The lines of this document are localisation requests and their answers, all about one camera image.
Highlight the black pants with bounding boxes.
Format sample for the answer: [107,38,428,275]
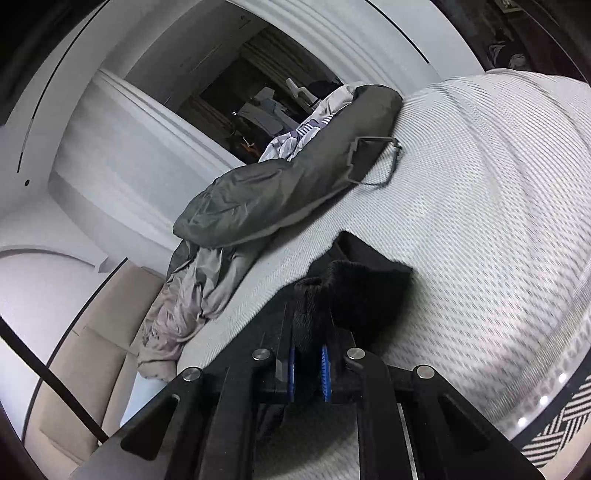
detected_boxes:
[256,231,414,444]

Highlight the dark grey duvet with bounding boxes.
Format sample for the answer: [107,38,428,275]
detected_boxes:
[166,84,403,278]

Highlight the black cable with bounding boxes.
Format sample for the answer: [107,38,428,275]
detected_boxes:
[0,318,110,444]

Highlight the beige upholstered headboard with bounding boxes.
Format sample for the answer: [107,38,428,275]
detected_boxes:
[34,265,167,480]

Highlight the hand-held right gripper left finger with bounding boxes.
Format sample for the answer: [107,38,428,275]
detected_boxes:
[69,300,297,480]

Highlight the striped cloth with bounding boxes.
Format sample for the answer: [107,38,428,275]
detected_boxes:
[259,114,334,162]

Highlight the black white woven rug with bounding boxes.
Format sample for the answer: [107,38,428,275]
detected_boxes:
[512,374,591,469]

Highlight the white patterned bed mattress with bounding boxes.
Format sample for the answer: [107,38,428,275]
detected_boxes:
[180,69,591,462]

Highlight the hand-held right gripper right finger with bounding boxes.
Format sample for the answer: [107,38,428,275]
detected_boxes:
[321,314,546,480]

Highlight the white chair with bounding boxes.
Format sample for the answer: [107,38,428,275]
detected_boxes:
[285,78,320,110]

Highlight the light grey blanket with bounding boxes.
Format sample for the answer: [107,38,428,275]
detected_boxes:
[131,240,278,381]

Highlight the light blue pillow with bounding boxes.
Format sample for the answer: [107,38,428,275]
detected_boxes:
[119,371,174,430]

